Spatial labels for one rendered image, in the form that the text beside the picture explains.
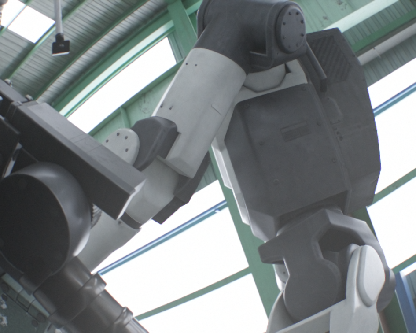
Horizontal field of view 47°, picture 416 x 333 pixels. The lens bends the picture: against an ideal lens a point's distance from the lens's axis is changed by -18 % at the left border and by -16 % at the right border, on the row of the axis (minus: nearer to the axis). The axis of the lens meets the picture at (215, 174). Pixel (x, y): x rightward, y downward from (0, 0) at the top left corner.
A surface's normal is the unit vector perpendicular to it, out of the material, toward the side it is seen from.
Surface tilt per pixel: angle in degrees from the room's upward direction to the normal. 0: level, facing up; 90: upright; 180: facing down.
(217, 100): 131
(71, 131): 65
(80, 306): 109
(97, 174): 122
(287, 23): 136
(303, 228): 87
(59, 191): 81
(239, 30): 113
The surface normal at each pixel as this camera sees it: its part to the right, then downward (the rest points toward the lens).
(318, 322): -0.23, 0.47
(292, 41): 0.78, 0.29
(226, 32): -0.12, -0.24
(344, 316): -0.67, -0.62
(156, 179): 0.81, -0.02
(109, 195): -0.15, 0.20
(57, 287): 0.19, -0.10
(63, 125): 0.54, -0.81
